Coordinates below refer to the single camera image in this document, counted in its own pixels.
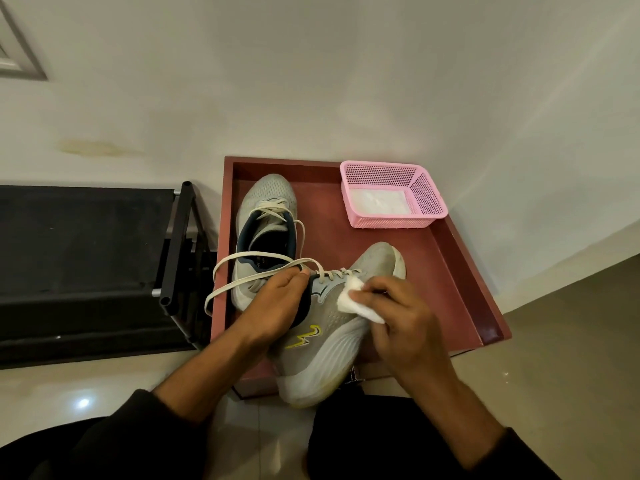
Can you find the grey wall frame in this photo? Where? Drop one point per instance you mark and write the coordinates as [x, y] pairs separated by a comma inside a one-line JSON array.
[[22, 59]]

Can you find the red-brown wooden cabinet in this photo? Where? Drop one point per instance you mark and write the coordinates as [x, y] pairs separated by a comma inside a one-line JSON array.
[[430, 274]]

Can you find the pink plastic basket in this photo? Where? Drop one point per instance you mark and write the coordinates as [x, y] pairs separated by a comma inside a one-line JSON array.
[[425, 199]]

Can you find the black trousers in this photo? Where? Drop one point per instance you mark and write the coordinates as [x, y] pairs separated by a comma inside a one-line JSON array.
[[360, 444]]

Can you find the black shoe rack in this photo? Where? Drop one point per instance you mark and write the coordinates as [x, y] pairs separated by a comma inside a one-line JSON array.
[[85, 254]]

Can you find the white cleaning wipe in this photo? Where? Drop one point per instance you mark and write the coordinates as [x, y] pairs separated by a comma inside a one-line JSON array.
[[347, 304]]

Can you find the grey sneaker with dark lining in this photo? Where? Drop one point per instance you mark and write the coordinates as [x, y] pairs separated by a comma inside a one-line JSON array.
[[267, 199]]

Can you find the person's right hand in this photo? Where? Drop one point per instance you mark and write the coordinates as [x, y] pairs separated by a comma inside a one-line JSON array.
[[410, 329]]

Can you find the white wipes in basket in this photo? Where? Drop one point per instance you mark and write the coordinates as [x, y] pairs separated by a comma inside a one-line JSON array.
[[377, 202]]

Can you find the person's right forearm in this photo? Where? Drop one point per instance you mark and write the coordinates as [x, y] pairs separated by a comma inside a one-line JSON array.
[[450, 419]]

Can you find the person's left hand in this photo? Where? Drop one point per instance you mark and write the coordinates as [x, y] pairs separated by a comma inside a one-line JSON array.
[[272, 309]]

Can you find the person's left fingers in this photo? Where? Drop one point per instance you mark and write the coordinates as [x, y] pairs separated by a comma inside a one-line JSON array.
[[290, 284]]

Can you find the person's right fingers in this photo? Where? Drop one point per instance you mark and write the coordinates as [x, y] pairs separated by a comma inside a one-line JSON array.
[[377, 289]]

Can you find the person's left forearm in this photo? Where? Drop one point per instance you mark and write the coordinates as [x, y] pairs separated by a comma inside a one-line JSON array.
[[200, 384]]

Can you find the grey sneaker with yellow logo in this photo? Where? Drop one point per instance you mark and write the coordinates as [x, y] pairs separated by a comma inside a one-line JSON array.
[[330, 344]]

